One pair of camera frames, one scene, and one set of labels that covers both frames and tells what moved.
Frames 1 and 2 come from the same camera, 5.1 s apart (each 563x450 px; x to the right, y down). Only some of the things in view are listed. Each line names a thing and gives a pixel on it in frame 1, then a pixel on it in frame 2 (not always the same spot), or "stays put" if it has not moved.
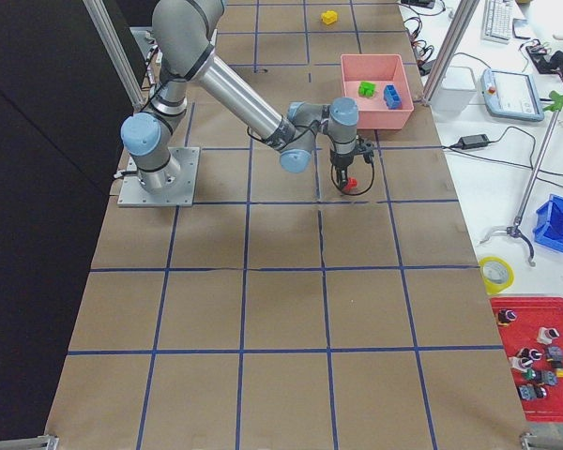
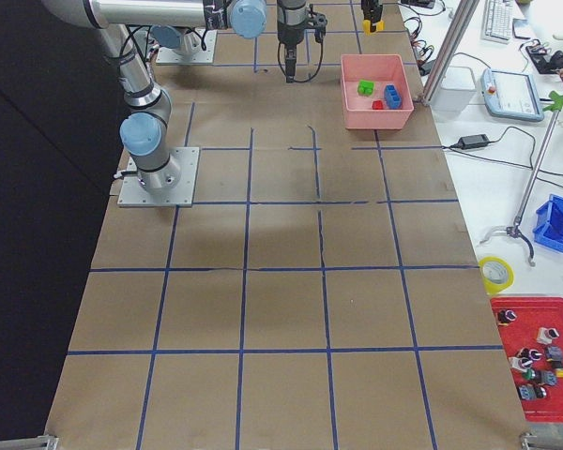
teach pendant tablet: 511,95 stays put
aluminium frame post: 450,49 stays put
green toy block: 367,89 stays put
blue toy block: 391,97 stays put
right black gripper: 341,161 → 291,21
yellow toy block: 329,17 → 379,26
